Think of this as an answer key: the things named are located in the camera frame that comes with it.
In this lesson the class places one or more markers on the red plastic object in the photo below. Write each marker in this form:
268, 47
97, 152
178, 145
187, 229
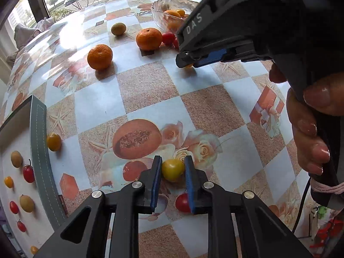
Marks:
329, 231

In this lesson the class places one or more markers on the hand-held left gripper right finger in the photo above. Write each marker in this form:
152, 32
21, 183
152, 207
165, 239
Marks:
190, 188

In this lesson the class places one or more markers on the grey-rimmed white tray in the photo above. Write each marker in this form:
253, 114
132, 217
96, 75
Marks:
40, 153

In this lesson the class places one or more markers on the orange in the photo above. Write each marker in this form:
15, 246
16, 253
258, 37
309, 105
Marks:
172, 14
174, 25
149, 39
99, 57

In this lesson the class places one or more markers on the pale crumpled cloth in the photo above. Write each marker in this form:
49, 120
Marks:
24, 32

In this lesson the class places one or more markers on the red cherry tomato with stem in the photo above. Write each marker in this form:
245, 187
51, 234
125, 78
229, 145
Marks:
28, 173

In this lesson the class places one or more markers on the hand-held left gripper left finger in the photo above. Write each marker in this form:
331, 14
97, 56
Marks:
157, 185

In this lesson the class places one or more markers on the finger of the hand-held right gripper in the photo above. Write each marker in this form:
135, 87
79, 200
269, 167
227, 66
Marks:
215, 55
185, 57

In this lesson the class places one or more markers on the person's right hand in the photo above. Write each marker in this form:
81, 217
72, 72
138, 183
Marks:
303, 139

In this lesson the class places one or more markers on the clear glass bowl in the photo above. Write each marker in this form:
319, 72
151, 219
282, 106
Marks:
161, 8

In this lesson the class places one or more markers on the printed checkered tablecloth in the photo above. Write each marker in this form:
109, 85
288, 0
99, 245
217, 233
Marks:
150, 91

